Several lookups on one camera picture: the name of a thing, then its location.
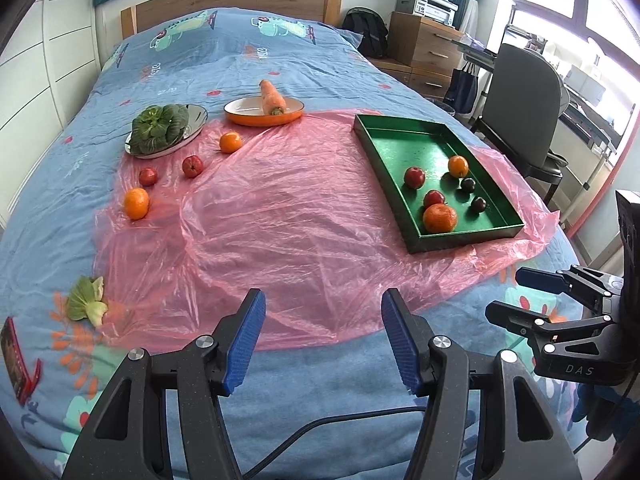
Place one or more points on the green tray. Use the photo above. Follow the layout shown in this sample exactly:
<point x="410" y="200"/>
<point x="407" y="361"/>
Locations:
<point x="400" y="145"/>

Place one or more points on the red packet at edge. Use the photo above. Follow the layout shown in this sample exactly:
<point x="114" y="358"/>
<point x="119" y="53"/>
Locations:
<point x="15" y="360"/>

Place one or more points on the bok choy leaf piece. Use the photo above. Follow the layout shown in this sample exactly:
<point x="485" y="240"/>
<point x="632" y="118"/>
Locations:
<point x="85" y="302"/>

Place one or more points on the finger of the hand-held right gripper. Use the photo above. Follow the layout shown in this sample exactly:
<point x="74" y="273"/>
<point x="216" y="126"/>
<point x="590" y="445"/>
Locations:
<point x="515" y="316"/>
<point x="542" y="280"/>

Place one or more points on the wrinkled mandarin orange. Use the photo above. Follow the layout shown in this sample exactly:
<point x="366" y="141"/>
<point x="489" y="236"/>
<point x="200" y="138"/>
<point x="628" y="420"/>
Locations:
<point x="440" y="218"/>

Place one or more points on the dark purple plum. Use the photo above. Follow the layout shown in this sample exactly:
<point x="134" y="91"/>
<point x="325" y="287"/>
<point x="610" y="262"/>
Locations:
<point x="468" y="184"/>
<point x="479" y="204"/>

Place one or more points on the carrot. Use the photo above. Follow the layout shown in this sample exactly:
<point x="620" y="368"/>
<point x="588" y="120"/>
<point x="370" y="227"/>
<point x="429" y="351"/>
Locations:
<point x="270" y="97"/>

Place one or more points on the grey office chair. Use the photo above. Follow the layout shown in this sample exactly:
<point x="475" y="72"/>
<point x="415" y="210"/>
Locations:
<point x="520" y="95"/>

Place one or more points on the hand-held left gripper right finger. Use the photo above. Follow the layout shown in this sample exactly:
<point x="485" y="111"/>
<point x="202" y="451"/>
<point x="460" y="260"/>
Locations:
<point x="400" y="345"/>

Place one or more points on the white wardrobe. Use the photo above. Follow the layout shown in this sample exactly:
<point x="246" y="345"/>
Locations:
<point x="30" y="70"/>

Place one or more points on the green bok choy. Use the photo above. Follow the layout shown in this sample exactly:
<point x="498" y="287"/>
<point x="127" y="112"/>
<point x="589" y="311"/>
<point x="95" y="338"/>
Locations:
<point x="157" y="127"/>

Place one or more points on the small red apple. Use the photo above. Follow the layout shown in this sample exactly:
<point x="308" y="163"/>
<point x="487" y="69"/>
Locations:
<point x="414" y="177"/>
<point x="148" y="176"/>
<point x="192" y="166"/>
<point x="433" y="197"/>

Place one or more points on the orange oval dish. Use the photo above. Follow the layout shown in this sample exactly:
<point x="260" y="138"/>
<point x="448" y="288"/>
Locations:
<point x="245" y="110"/>

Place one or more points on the trash bin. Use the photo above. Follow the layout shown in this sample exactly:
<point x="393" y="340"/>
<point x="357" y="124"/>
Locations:
<point x="446" y="109"/>

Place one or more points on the blue printed bed sheet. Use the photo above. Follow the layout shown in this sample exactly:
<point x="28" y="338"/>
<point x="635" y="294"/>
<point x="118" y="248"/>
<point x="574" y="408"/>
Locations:
<point x="300" y="45"/>

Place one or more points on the pink plastic sheet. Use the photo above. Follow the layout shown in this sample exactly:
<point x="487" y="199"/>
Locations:
<point x="310" y="220"/>

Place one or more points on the grey printer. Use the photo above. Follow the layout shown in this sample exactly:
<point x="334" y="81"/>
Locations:
<point x="425" y="5"/>

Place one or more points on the silver plate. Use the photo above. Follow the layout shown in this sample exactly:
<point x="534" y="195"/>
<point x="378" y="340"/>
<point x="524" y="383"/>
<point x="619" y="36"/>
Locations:
<point x="196" y="117"/>

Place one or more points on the black backpack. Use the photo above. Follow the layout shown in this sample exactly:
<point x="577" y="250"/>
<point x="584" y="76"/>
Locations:
<point x="367" y="30"/>

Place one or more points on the navy tote bag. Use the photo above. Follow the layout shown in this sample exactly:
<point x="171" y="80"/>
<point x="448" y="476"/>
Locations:
<point x="462" y="91"/>

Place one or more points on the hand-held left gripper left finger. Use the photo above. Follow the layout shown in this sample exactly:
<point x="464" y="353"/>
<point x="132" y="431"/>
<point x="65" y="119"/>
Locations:
<point x="247" y="340"/>

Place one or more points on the wooden dresser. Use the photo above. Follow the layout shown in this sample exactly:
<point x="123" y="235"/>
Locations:
<point x="425" y="45"/>

